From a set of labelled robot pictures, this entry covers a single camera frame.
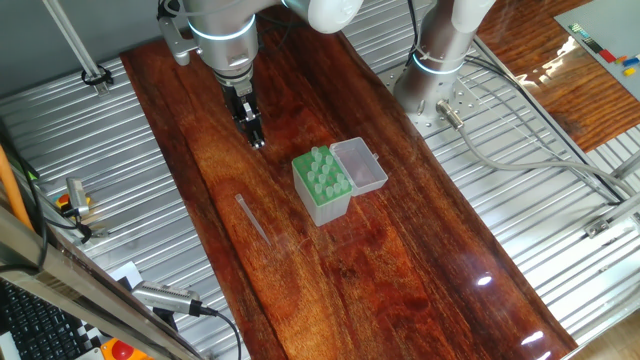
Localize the black camera stand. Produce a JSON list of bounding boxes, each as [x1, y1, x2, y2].
[[151, 307, 180, 332]]

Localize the metal camera foot bracket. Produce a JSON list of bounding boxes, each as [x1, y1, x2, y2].
[[74, 219, 110, 240]]

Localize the glossy long wooden board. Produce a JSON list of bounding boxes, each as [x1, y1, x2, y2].
[[118, 7, 580, 360]]

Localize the aluminium camera pole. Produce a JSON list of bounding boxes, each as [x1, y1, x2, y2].
[[42, 0, 111, 97]]

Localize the grey cable with metal connector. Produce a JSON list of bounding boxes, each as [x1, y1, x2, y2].
[[435, 98, 640, 199]]

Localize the aluminium strut with bracket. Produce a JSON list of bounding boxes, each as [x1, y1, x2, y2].
[[583, 192, 640, 240]]

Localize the short wooden board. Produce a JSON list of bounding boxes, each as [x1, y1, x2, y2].
[[477, 0, 640, 154]]

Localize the black keyboard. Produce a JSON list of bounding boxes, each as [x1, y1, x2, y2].
[[0, 278, 84, 360]]

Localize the small silver depth camera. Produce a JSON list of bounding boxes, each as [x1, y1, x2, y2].
[[65, 176, 92, 217]]

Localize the silver ribbed depth camera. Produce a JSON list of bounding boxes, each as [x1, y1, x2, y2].
[[130, 279, 205, 317]]

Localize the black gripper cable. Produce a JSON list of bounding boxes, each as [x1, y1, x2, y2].
[[405, 0, 424, 69]]

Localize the orange tube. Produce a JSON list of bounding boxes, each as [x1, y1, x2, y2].
[[0, 144, 34, 232]]

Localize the shiny metal frame bar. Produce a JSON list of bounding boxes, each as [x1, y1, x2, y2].
[[0, 202, 204, 360]]

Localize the grey building brick baseplate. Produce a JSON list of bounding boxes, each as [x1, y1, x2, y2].
[[553, 0, 640, 101]]

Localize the clear plastic box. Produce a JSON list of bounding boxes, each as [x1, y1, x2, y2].
[[328, 136, 390, 198]]

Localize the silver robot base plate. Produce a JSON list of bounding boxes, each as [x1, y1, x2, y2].
[[382, 62, 484, 139]]

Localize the black camera cable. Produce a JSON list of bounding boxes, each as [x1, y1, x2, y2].
[[192, 302, 245, 360]]

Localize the wrist camera with silver bracket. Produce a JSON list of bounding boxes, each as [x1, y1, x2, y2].
[[156, 0, 202, 67]]

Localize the orange emergency stop box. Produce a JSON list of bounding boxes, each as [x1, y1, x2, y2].
[[98, 337, 155, 360]]

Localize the black loose cable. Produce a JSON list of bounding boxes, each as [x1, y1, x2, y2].
[[0, 117, 50, 274]]

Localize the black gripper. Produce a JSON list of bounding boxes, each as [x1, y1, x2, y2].
[[222, 79, 267, 150]]

